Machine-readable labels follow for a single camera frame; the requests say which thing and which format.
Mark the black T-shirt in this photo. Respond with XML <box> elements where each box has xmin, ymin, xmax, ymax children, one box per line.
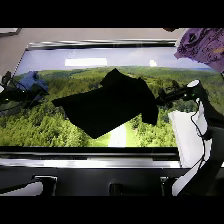
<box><xmin>51</xmin><ymin>68</ymin><xmax>160</xmax><ymax>140</ymax></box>

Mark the blue garment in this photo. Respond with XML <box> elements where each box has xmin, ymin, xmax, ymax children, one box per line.
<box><xmin>16</xmin><ymin>70</ymin><xmax>50</xmax><ymax>102</ymax></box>

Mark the purple garment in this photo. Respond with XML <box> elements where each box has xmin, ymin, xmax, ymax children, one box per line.
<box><xmin>173</xmin><ymin>27</ymin><xmax>224</xmax><ymax>74</ymax></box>

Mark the silver frame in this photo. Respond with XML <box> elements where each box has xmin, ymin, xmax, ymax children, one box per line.
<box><xmin>0</xmin><ymin>151</ymin><xmax>224</xmax><ymax>197</ymax></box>

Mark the black cable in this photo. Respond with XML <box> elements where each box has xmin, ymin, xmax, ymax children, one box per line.
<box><xmin>189</xmin><ymin>97</ymin><xmax>214</xmax><ymax>169</ymax></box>

